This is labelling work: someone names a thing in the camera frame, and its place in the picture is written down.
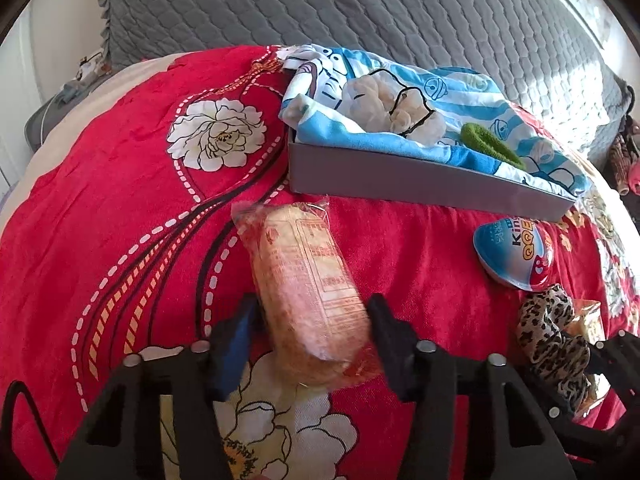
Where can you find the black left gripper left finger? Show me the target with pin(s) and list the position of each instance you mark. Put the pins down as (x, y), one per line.
(120, 435)

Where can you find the yellow rice cake snack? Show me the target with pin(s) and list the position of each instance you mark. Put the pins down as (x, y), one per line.
(587, 322)

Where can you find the grey quilted headboard cover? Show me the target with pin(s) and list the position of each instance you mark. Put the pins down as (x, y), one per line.
(535, 50)

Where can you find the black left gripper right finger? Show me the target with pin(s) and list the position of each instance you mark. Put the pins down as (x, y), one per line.
(509, 436)

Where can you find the grey shallow tray box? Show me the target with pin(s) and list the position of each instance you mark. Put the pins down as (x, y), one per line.
(318, 170)

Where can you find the leopard print scrunchie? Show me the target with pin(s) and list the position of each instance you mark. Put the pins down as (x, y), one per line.
(557, 358)

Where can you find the red floral bedspread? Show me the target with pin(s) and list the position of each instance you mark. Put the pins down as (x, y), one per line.
(125, 243)

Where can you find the beige organza scrunchie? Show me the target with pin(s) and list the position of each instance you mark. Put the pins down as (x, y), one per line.
(381, 102)

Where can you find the Kinder Joy egg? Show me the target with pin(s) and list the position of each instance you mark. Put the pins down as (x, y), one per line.
(516, 252)

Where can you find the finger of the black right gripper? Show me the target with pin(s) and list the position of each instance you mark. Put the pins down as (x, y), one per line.
(621, 442)
(617, 359)

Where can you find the blue striped Doraemon cloth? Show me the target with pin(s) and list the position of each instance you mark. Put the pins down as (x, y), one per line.
(457, 117)

